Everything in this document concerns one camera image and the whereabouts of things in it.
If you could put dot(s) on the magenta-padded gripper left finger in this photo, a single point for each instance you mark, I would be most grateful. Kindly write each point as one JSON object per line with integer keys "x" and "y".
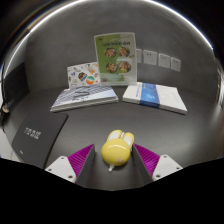
{"x": 63, "y": 166}

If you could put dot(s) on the grey striped cover book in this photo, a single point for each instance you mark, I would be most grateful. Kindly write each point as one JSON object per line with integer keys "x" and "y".
{"x": 83, "y": 97}

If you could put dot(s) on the white card with colourful stickers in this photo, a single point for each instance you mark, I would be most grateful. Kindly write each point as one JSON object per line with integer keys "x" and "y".
{"x": 83, "y": 75}

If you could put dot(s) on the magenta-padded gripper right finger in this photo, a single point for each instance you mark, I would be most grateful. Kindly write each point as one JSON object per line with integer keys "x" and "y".
{"x": 165, "y": 165}

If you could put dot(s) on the green food picture sign stand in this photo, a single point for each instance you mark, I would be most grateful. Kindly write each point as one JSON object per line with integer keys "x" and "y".
{"x": 116, "y": 58}

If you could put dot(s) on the yellow rabbit-shaped computer mouse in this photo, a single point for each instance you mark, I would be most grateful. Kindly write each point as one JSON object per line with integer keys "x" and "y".
{"x": 116, "y": 150}

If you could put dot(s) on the white book with blue band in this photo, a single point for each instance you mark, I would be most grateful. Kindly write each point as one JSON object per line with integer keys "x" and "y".
{"x": 156, "y": 96}

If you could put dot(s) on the white wall sockets row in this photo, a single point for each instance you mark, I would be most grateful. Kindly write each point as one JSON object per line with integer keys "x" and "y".
{"x": 150, "y": 57}

